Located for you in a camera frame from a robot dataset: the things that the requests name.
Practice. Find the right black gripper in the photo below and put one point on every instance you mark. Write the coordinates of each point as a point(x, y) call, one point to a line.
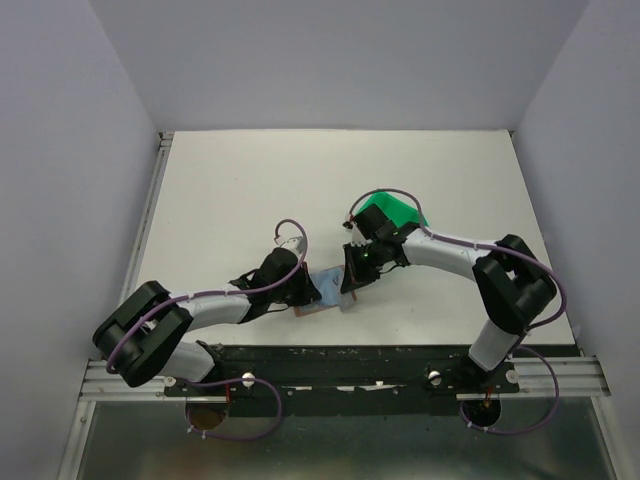
point(354, 277)

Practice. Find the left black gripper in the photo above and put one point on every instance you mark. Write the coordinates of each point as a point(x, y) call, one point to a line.
point(308, 293)

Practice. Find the tan leather card holder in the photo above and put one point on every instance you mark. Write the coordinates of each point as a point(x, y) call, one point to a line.
point(328, 283)

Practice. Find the green plastic bin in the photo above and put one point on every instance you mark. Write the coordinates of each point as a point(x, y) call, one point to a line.
point(395, 209)

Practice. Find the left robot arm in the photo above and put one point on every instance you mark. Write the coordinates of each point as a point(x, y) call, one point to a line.
point(143, 337)

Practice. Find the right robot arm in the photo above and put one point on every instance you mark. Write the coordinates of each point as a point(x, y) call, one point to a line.
point(514, 286)

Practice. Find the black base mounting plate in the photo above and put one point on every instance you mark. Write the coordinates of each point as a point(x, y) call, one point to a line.
point(344, 380)

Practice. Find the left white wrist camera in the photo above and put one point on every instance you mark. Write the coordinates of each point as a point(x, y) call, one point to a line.
point(296, 244)

